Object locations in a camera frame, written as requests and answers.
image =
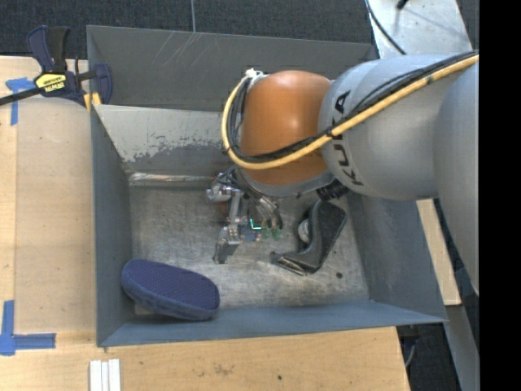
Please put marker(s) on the grey metal bin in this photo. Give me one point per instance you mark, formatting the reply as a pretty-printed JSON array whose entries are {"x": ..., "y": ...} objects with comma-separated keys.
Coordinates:
[{"x": 244, "y": 275}]

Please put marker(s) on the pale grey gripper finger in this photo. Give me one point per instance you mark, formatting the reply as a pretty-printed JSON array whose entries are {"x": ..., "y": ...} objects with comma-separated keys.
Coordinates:
[{"x": 226, "y": 250}]

